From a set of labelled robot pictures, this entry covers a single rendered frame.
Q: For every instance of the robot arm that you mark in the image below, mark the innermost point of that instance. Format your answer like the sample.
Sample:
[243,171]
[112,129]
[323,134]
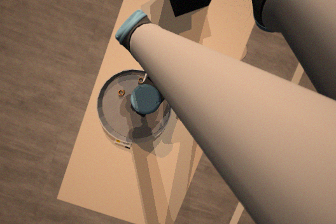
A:
[272,141]

